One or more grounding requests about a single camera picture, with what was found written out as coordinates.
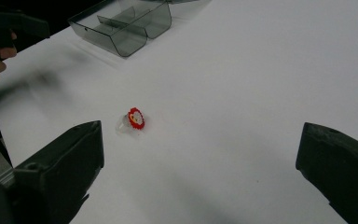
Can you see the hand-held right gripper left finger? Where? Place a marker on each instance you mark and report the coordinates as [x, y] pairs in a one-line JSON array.
[[62, 165]]

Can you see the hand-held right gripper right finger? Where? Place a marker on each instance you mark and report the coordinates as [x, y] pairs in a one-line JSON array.
[[338, 161]]

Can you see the smoky clear plastic organizer box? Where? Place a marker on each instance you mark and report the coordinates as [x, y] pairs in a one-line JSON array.
[[122, 26]]

